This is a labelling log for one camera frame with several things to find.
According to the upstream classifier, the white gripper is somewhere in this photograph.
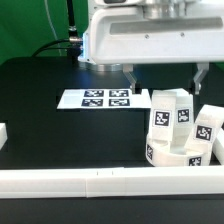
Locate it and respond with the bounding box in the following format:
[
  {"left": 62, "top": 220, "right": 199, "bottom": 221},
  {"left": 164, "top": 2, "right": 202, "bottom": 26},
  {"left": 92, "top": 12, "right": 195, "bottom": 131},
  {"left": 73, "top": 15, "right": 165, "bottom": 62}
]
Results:
[{"left": 86, "top": 1, "right": 224, "bottom": 95}]

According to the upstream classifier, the white round stool seat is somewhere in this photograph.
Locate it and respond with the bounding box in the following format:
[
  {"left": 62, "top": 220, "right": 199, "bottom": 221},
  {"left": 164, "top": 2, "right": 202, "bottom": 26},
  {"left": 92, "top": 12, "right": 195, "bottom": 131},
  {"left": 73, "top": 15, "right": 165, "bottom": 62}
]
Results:
[{"left": 145, "top": 136, "right": 212, "bottom": 167}]

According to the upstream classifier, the white sheet with tags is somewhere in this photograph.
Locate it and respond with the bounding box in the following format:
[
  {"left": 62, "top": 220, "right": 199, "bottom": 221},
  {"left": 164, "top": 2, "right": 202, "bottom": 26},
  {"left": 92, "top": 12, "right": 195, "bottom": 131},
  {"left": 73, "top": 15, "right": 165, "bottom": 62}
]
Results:
[{"left": 57, "top": 89, "right": 151, "bottom": 109}]

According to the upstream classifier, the black cable with connector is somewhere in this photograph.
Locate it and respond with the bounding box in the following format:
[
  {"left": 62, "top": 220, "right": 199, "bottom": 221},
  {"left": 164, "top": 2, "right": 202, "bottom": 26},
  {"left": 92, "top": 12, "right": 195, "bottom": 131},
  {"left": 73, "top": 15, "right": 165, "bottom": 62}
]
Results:
[{"left": 32, "top": 0, "right": 84, "bottom": 63}]

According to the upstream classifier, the white front barrier rail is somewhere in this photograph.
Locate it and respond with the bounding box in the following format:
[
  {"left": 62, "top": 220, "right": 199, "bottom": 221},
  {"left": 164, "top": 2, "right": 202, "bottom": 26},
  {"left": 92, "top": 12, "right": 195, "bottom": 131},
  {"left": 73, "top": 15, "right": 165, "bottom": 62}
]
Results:
[{"left": 0, "top": 166, "right": 224, "bottom": 199}]

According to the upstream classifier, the thin grey cable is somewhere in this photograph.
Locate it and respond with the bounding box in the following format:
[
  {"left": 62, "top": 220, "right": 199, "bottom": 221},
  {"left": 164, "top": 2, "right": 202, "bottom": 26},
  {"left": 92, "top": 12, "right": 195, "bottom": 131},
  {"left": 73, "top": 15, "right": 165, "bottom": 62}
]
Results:
[{"left": 44, "top": 0, "right": 64, "bottom": 57}]

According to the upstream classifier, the white left barrier rail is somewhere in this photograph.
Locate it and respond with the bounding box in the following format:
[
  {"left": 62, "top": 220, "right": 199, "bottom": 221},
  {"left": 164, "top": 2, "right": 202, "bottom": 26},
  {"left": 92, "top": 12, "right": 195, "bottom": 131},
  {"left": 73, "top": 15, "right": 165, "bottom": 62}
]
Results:
[{"left": 0, "top": 123, "right": 7, "bottom": 150}]

